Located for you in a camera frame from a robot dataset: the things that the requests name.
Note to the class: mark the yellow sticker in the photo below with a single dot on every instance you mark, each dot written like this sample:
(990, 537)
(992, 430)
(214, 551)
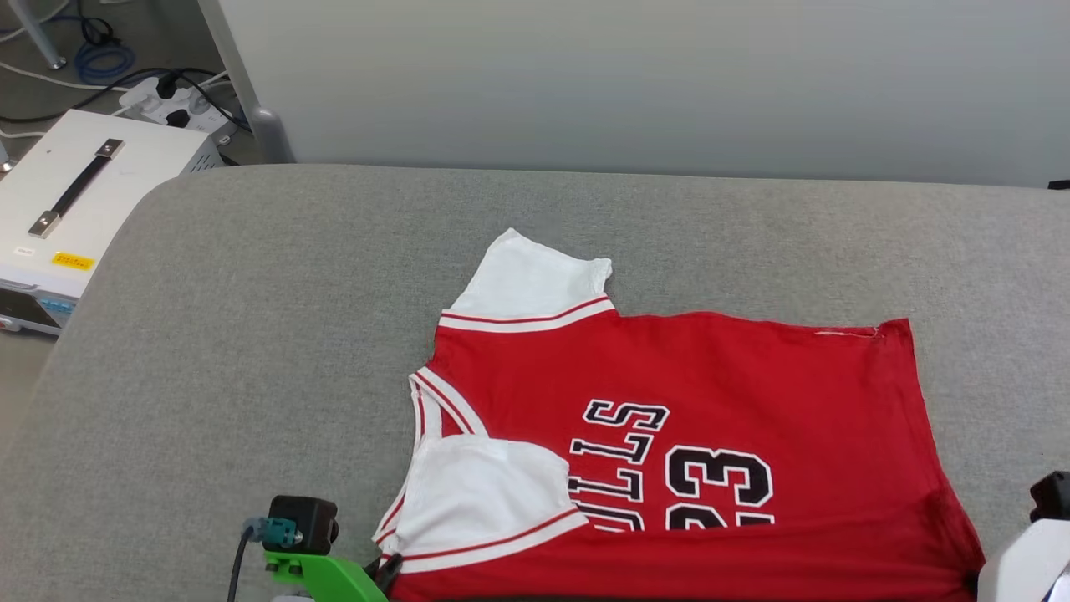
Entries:
(73, 261)

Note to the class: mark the white metal equipment box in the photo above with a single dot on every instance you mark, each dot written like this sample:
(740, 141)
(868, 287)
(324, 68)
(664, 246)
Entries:
(134, 184)

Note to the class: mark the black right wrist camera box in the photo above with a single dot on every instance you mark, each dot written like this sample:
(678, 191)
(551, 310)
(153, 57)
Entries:
(1055, 497)

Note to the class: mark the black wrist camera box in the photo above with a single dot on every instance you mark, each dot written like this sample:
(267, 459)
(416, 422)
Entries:
(309, 518)
(1055, 497)

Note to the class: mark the red white basketball jersey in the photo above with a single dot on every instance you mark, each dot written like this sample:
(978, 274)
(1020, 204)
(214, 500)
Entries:
(736, 393)

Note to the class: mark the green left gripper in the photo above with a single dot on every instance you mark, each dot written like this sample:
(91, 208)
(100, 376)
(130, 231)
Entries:
(343, 581)

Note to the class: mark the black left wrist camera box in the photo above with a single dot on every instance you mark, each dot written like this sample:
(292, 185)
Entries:
(309, 518)

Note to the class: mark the white power strip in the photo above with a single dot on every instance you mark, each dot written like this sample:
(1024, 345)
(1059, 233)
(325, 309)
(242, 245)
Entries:
(180, 104)

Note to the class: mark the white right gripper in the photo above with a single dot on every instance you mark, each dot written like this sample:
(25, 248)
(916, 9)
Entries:
(1024, 564)

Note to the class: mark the grey partition leg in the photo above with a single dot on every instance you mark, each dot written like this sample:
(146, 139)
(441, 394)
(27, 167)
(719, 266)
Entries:
(251, 92)

